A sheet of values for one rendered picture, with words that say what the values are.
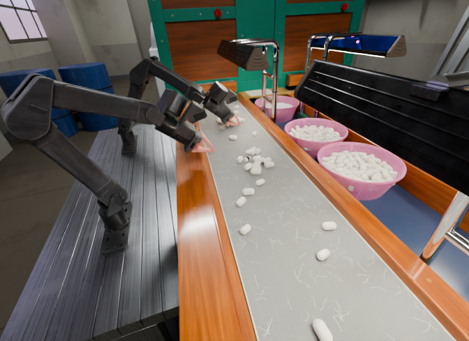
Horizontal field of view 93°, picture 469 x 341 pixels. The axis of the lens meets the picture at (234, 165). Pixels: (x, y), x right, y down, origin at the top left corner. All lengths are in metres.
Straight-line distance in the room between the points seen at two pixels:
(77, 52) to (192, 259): 6.41
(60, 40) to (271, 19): 5.64
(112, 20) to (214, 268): 7.39
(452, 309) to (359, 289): 0.13
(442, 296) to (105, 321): 0.64
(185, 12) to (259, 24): 0.45
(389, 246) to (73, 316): 0.69
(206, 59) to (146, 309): 1.37
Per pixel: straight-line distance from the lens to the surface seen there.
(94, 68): 3.56
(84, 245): 0.79
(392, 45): 1.12
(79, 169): 0.65
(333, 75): 0.43
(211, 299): 0.46
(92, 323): 0.64
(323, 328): 0.46
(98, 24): 7.68
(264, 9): 1.67
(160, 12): 1.56
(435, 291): 0.57
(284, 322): 0.48
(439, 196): 0.89
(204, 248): 0.52
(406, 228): 0.80
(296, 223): 0.61
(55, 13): 6.75
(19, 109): 0.58
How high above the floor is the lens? 1.18
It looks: 32 degrees down
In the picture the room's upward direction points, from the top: 3 degrees counter-clockwise
